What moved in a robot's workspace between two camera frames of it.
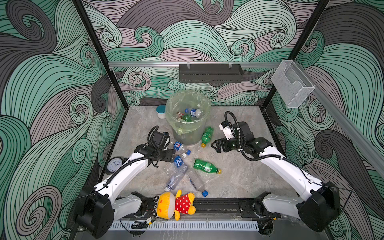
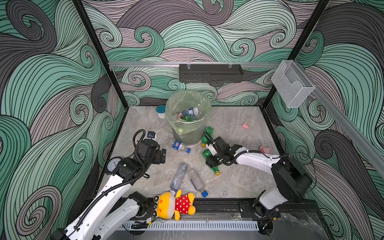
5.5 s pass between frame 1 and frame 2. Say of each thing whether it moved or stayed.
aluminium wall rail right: stayed
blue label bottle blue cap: moved
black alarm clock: stayed
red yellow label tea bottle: stayed
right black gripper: moved
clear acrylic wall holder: stayed
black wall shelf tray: stayed
